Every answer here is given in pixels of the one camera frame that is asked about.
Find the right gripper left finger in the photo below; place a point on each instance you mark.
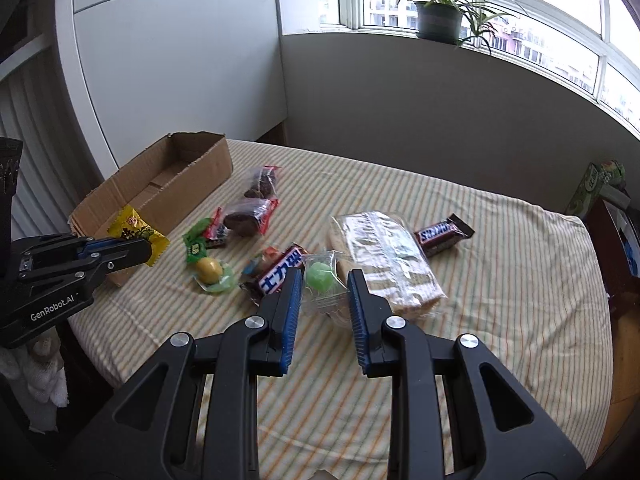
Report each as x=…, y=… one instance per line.
x=258, y=346

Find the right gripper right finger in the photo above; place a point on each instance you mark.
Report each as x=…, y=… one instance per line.
x=389, y=346

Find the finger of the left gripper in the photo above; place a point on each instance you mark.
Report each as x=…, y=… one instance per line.
x=64, y=248
x=131, y=253

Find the chinese snickers bar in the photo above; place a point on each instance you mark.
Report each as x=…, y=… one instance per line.
x=272, y=280

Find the yellow snack packet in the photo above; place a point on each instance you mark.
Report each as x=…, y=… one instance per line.
x=129, y=225

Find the orange blue small candy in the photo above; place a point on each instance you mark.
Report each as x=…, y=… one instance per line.
x=262, y=261

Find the green jelly cup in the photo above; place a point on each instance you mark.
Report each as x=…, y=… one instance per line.
x=324, y=292

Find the yellow jelly cup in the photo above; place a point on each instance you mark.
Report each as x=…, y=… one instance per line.
x=213, y=276

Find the large cracker pack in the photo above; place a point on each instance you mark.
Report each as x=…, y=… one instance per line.
x=390, y=259

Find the brown snickers bar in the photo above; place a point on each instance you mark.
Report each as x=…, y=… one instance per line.
x=443, y=235

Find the green red candy wrapper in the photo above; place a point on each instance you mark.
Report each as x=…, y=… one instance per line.
x=207, y=233

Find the red dark jujube packet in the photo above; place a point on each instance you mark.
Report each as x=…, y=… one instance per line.
x=250, y=216

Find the striped table cloth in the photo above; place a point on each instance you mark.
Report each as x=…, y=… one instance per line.
x=527, y=283

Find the brown cardboard box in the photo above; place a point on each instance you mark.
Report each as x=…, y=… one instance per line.
x=164, y=184

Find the white cabinet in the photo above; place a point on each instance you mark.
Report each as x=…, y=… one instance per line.
x=136, y=70

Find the dark side table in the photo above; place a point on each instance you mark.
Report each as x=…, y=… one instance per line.
x=620, y=284

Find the green tissue box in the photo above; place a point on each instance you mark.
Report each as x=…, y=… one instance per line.
x=607, y=181

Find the potted spider plant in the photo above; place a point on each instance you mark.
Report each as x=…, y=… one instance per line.
x=457, y=22

